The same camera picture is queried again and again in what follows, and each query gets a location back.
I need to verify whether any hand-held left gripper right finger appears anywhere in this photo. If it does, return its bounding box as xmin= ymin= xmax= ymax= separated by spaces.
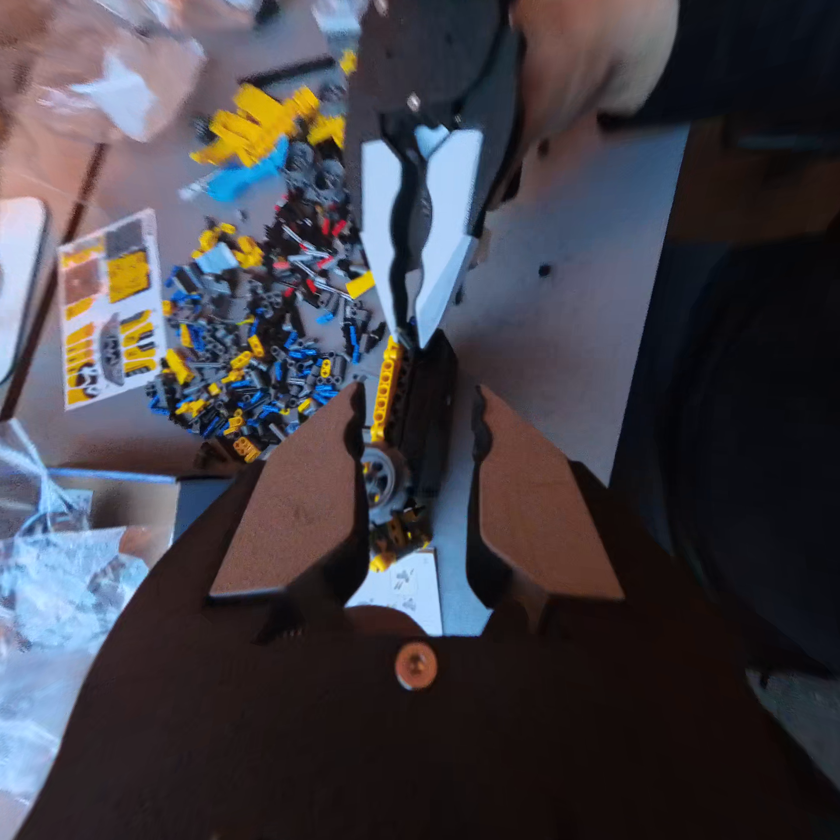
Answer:
xmin=466 ymin=386 xmax=626 ymax=613

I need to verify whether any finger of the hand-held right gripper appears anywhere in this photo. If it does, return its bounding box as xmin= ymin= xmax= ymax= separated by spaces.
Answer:
xmin=415 ymin=128 xmax=486 ymax=350
xmin=360 ymin=138 xmax=406 ymax=329

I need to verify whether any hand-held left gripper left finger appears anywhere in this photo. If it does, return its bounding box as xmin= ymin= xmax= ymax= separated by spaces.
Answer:
xmin=209 ymin=382 xmax=371 ymax=609

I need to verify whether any yellow toy brick vehicle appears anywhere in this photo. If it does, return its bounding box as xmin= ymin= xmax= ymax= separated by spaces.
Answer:
xmin=364 ymin=328 xmax=460 ymax=572

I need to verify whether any person's right forearm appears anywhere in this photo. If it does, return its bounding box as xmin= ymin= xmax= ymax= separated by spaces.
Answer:
xmin=600 ymin=0 xmax=840 ymax=127

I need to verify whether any grey desk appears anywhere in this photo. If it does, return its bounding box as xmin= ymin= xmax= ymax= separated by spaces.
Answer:
xmin=0 ymin=0 xmax=690 ymax=637

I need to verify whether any person's right hand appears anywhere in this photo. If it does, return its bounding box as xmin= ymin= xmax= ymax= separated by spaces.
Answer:
xmin=511 ymin=0 xmax=681 ymax=140

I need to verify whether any dark blue cardboard kit box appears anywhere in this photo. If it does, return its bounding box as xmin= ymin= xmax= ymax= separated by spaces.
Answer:
xmin=0 ymin=462 xmax=234 ymax=592

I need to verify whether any blue brick separator tool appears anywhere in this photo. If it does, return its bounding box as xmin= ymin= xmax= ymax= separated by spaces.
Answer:
xmin=180 ymin=141 xmax=290 ymax=203

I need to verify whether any white instruction booklet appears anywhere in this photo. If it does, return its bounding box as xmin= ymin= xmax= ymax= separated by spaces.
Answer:
xmin=344 ymin=548 xmax=444 ymax=637

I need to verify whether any yellow brick assembly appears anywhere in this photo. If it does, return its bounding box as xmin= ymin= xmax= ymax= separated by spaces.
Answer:
xmin=190 ymin=84 xmax=345 ymax=166

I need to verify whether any pile of small brick parts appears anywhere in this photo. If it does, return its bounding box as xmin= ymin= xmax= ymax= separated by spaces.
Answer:
xmin=147 ymin=190 xmax=388 ymax=467

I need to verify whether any yellow and grey sticker sheet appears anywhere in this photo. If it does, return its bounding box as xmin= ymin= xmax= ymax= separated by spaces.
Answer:
xmin=58 ymin=209 xmax=168 ymax=411

